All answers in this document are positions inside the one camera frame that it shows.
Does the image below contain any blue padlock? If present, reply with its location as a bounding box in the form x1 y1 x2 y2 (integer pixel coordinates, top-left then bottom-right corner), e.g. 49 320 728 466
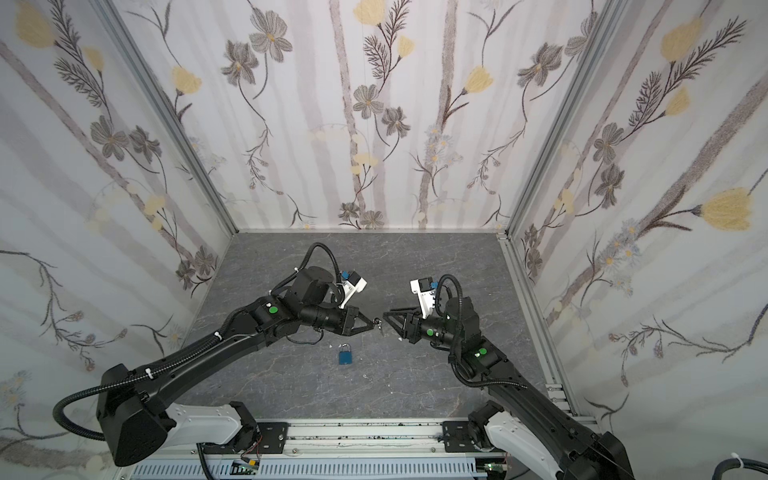
338 343 353 365

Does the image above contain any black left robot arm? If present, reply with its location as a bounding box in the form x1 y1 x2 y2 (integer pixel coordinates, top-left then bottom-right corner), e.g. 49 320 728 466
97 266 374 467

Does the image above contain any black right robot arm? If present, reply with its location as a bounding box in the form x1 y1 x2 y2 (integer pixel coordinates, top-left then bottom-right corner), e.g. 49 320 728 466
383 297 634 479

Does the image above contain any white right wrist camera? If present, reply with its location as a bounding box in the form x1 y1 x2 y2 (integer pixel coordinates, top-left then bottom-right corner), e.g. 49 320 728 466
410 277 437 319

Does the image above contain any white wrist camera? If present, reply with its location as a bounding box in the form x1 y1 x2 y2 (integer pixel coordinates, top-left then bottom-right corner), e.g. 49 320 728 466
340 271 367 308
410 277 437 319

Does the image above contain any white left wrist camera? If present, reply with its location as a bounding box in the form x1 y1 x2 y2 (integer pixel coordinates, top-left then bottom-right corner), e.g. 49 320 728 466
340 271 367 308

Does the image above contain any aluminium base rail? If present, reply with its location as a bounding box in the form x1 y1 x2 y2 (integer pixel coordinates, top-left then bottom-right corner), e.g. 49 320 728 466
113 418 616 463

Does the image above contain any white slotted cable duct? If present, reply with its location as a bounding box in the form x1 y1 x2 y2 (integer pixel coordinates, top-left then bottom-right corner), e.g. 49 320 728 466
130 459 488 480

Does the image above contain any black corrugated left cable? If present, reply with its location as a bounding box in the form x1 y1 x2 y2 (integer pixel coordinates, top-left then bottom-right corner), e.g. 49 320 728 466
52 242 343 443

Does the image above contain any black cable bottom right corner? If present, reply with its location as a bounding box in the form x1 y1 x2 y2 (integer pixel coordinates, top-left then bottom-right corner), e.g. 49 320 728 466
711 455 768 480

